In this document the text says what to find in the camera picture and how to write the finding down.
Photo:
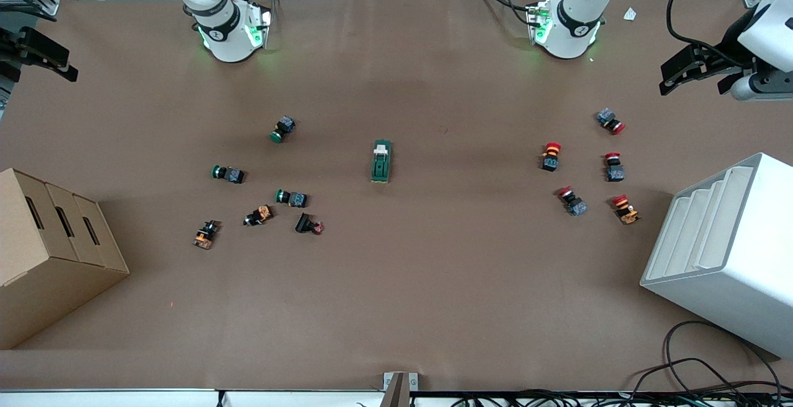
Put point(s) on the green pushbutton switch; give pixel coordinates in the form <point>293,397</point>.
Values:
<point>230,175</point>
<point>284,127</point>
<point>293,198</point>

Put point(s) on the green load switch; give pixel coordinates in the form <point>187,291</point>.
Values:
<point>381,162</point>

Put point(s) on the brown cardboard box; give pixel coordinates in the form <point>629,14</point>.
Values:
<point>43,271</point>

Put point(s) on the red mushroom button orange block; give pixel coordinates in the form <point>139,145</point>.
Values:
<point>626,210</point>
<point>550,158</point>

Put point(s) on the small white paper scrap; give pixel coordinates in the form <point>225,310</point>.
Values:
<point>630,14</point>

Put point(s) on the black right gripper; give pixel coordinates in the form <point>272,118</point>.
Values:
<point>13,44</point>

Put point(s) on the grey metal bracket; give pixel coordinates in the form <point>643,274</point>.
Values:
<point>399,388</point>

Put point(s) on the red pushbutton with blue block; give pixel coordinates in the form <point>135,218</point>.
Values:
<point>614,170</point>
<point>573,202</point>
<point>609,120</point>

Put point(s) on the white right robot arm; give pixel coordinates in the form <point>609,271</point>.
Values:
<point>226,29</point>

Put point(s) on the brown paper table cover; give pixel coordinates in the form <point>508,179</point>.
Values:
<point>396,283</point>

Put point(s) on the white tiered storage bin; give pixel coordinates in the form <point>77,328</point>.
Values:
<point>737,271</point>

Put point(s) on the black orange selector switch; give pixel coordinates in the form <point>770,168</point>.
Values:
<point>205,235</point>
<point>259,215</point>

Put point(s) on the black switch with red block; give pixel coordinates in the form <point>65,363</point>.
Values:
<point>306,223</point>

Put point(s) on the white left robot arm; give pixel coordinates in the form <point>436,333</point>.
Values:
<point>573,23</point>

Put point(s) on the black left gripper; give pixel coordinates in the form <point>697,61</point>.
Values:
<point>728,43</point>

